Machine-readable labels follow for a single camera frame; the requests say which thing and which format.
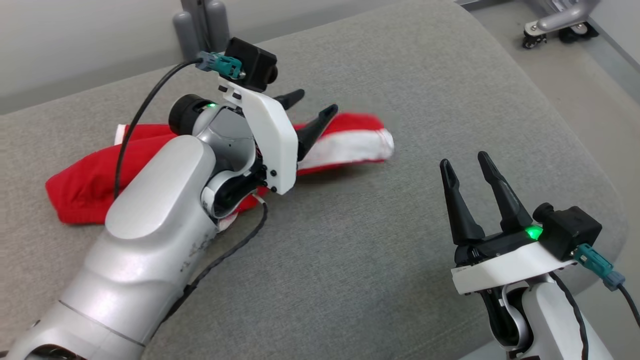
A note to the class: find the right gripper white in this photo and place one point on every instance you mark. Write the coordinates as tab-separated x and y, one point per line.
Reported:
505	270

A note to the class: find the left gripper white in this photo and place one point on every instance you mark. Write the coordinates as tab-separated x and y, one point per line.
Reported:
270	135

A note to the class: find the red shorts white trim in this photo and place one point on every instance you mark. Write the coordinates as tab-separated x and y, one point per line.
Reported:
80	190

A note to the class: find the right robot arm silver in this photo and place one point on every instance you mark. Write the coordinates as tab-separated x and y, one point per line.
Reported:
555	320

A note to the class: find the black caster wheel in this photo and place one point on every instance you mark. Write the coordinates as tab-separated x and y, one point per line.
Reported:
532	40
577	32

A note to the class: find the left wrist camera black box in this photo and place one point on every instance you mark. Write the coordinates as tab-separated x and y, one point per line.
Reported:
252	62

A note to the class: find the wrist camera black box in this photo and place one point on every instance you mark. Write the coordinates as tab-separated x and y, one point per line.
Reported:
570	230
252	62

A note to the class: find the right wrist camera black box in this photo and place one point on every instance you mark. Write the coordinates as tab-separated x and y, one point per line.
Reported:
570	230

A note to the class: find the grey rounded post foot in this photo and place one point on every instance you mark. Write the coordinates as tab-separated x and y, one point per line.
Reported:
186	35
219	22

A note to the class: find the grey partition post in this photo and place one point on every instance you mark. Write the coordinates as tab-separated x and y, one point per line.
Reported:
200	15

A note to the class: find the grey metal frame leg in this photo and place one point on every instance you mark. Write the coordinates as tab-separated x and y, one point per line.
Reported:
565	17

